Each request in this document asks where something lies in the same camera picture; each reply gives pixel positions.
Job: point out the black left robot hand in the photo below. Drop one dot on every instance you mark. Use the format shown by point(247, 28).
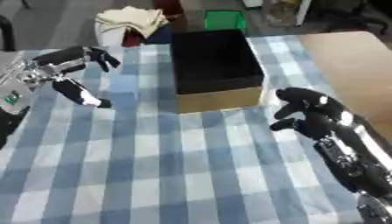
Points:
point(71, 57)

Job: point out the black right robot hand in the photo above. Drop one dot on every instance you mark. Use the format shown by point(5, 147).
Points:
point(316, 113)

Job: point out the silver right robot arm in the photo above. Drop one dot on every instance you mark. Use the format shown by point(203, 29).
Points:
point(357, 163)

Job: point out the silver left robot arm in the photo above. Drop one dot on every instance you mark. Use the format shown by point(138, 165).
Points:
point(20, 84)

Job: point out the cardboard box with black inside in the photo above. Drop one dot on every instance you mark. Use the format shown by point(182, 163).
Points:
point(216, 70)

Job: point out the cream folded cloth pile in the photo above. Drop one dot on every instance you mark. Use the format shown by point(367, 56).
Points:
point(132, 19)

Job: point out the green bin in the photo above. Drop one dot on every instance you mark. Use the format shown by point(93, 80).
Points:
point(224, 19)

